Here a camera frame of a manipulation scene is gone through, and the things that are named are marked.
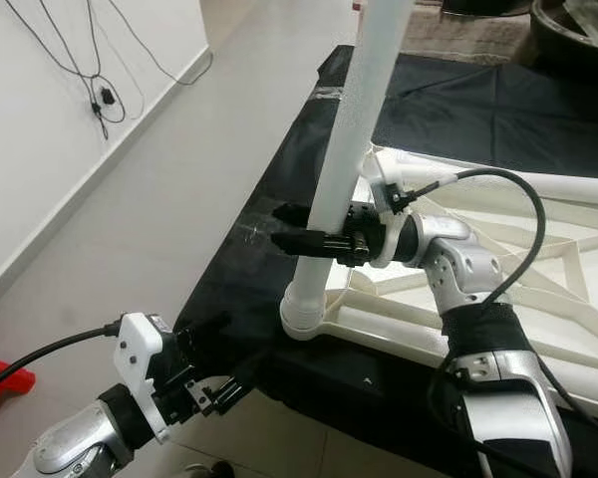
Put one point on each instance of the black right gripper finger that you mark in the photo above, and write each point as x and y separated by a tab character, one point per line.
291	214
309	244

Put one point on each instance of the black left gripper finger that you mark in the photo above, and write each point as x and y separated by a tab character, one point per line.
209	327
234	393

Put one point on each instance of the white plastic children table top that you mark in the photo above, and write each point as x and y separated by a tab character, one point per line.
578	259

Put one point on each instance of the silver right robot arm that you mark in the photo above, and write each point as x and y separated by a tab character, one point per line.
458	264

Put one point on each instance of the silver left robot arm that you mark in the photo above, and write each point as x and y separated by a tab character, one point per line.
80	448

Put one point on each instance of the clear tape patch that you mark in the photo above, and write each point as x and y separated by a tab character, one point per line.
259	231

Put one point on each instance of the black tablecloth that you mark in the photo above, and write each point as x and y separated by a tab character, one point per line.
488	110

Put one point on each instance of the red plastic stool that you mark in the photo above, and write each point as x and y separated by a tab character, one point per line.
5	383

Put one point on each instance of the black power adapter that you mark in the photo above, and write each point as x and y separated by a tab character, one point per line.
106	97

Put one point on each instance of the beige low bench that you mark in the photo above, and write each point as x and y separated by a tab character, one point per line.
458	35

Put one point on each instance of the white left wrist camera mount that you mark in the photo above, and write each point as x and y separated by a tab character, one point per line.
143	363

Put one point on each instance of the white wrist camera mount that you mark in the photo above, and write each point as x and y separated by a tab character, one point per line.
143	363
391	189

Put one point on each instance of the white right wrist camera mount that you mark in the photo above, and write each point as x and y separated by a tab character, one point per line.
391	189

